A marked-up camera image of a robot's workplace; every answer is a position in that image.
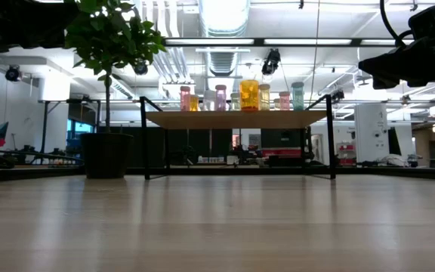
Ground black monitor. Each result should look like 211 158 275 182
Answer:
387 126 402 156

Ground white rack red bins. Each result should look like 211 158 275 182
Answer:
335 141 356 166

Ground silver ventilation duct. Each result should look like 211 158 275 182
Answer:
197 0 251 95

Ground blue bottle white cap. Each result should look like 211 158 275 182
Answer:
291 81 305 111

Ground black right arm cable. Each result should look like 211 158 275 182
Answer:
378 0 415 48

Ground wooden shelf black metal legs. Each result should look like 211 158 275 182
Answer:
139 94 337 181

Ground green plant in black pot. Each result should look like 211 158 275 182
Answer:
63 0 168 180

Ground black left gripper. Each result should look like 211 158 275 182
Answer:
11 0 80 50

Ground blue lit screen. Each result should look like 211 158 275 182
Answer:
66 119 94 136

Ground black overhead light bar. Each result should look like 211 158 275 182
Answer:
162 36 417 48

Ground black table edge rail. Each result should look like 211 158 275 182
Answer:
0 165 435 185

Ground red toolbox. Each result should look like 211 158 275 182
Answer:
261 147 304 158

